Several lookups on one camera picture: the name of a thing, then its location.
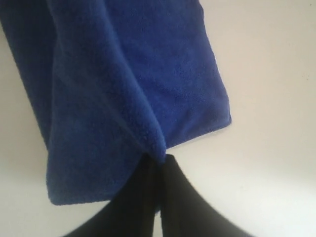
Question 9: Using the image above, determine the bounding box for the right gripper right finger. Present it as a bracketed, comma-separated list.
[160, 155, 250, 237]

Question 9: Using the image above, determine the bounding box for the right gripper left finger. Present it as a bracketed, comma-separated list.
[66, 154, 159, 237]

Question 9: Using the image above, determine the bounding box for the blue towel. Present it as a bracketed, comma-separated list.
[0, 0, 232, 205]

